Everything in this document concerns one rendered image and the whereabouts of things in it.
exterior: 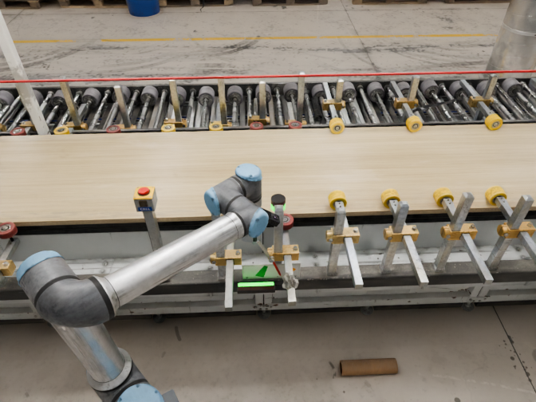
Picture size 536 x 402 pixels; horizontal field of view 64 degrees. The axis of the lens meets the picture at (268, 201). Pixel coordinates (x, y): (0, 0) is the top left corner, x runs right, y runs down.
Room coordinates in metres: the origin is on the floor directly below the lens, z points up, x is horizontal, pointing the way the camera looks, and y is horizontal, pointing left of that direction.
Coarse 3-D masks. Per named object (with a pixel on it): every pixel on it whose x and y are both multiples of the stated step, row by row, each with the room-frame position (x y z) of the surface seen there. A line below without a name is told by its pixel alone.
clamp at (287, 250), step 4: (268, 248) 1.24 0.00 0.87; (272, 248) 1.23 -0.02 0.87; (284, 248) 1.23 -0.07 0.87; (288, 248) 1.23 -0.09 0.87; (292, 248) 1.23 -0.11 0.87; (268, 252) 1.21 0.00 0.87; (272, 252) 1.21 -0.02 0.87; (280, 252) 1.21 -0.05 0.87; (284, 252) 1.21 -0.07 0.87; (288, 252) 1.21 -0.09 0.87; (292, 252) 1.21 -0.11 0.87; (296, 252) 1.21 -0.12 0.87; (276, 256) 1.20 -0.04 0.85; (280, 256) 1.20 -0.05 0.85; (292, 256) 1.21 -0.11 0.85; (296, 256) 1.21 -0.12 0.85; (276, 260) 1.20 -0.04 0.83; (280, 260) 1.20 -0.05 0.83; (292, 260) 1.21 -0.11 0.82; (296, 260) 1.21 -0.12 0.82
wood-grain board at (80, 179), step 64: (320, 128) 2.14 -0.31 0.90; (384, 128) 2.14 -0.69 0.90; (448, 128) 2.14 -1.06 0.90; (512, 128) 2.14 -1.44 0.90; (0, 192) 1.57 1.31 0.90; (64, 192) 1.57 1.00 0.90; (128, 192) 1.57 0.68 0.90; (192, 192) 1.57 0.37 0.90; (320, 192) 1.57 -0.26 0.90; (512, 192) 1.57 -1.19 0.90
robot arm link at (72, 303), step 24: (240, 216) 0.92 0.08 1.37; (264, 216) 0.94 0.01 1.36; (192, 240) 0.81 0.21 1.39; (216, 240) 0.83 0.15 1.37; (144, 264) 0.70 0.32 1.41; (168, 264) 0.72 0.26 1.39; (192, 264) 0.76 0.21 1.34; (48, 288) 0.60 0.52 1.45; (72, 288) 0.60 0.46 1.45; (96, 288) 0.61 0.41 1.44; (120, 288) 0.63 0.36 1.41; (144, 288) 0.66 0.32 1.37; (48, 312) 0.56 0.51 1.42; (72, 312) 0.55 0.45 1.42; (96, 312) 0.56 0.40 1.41
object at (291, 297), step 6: (288, 234) 1.32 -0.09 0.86; (282, 240) 1.29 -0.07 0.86; (288, 240) 1.29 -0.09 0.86; (288, 258) 1.18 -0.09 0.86; (288, 264) 1.15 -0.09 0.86; (288, 270) 1.12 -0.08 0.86; (288, 294) 1.00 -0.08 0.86; (294, 294) 1.00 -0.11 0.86; (288, 300) 0.97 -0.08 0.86; (294, 300) 0.97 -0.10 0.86
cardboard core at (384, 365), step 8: (344, 360) 1.14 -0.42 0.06; (352, 360) 1.13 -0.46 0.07; (360, 360) 1.13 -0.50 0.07; (368, 360) 1.13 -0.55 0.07; (376, 360) 1.13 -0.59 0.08; (384, 360) 1.13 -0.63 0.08; (392, 360) 1.13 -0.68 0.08; (344, 368) 1.08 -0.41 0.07; (352, 368) 1.08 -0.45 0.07; (360, 368) 1.08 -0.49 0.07; (368, 368) 1.08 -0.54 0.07; (376, 368) 1.08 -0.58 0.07; (384, 368) 1.08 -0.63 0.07; (392, 368) 1.09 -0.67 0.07
